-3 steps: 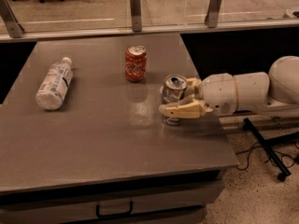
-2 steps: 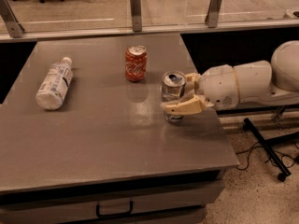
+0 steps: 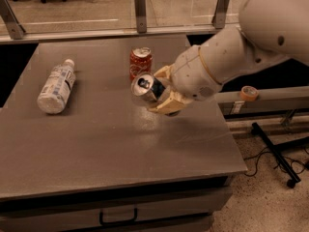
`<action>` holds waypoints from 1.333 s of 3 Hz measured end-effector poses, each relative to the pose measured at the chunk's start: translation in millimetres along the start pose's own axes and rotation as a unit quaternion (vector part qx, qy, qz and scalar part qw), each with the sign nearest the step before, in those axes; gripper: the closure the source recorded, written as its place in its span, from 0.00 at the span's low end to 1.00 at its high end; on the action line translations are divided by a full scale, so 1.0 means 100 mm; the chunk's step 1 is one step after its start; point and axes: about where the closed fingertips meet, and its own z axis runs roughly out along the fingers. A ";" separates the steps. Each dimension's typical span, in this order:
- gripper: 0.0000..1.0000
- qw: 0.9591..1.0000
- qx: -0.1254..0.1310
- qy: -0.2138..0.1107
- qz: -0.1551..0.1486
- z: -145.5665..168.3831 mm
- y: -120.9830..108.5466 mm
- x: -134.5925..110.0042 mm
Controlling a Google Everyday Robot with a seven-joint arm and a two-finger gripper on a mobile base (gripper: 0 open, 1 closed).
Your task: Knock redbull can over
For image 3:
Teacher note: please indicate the left metal bracket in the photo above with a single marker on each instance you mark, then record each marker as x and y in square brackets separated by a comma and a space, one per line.
[14, 28]

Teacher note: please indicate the dented silver redbull can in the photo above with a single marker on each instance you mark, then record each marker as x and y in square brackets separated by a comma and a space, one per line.
[146, 87]

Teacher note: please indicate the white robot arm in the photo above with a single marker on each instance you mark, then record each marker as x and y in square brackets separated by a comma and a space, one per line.
[269, 32]

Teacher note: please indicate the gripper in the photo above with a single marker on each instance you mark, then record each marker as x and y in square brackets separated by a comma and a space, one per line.
[192, 73]

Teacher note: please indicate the grey metal rail beam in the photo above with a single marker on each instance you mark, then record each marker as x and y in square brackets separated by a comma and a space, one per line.
[269, 100]

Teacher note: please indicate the middle metal bracket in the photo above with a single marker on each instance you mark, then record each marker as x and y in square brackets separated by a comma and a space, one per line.
[141, 16]

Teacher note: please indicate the black drawer handle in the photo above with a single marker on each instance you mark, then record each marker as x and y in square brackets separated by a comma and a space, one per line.
[112, 217]

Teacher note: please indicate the red coca-cola can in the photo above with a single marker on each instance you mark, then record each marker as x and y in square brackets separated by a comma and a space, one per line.
[140, 60]

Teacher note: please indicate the right metal bracket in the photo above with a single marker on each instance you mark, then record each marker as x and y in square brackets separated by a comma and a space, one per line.
[220, 13]

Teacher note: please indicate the orange tape roll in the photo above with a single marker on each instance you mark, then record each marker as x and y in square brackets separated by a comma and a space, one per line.
[249, 93]

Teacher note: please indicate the black stand leg with wheel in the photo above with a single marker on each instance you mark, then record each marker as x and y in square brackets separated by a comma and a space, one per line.
[278, 149]

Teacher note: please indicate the grey drawer cabinet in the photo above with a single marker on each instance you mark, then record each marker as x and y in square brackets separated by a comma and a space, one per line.
[175, 207]

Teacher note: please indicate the clear plastic water bottle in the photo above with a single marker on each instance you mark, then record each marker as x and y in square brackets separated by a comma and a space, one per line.
[55, 93]

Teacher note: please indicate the metal bracket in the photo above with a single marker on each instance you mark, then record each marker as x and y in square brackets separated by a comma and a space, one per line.
[220, 13]
[14, 28]
[141, 16]

